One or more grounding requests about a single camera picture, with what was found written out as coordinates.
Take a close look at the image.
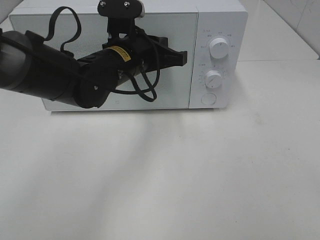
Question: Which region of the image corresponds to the white microwave door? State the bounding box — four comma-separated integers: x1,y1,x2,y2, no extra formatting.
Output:
9,11,198,111

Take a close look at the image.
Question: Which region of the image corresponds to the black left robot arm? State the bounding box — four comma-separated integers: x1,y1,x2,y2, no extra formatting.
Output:
0,27,188,109

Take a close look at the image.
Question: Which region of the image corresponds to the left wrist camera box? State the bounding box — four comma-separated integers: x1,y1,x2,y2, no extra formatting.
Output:
97,0,145,19

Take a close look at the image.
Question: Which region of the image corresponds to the white microwave knob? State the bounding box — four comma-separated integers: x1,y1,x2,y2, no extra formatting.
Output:
204,70,223,89
209,36,230,59

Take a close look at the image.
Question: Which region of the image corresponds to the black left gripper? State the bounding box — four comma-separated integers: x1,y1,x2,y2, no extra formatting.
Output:
102,25,188,77

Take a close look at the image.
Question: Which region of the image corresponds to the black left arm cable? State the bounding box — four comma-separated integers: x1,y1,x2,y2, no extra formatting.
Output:
44,6,161,103

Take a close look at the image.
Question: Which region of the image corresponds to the white microwave oven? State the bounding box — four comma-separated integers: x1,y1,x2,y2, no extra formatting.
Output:
9,0,248,110

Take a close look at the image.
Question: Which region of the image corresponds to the round microwave door button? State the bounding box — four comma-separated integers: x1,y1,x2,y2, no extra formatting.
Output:
201,93,217,106

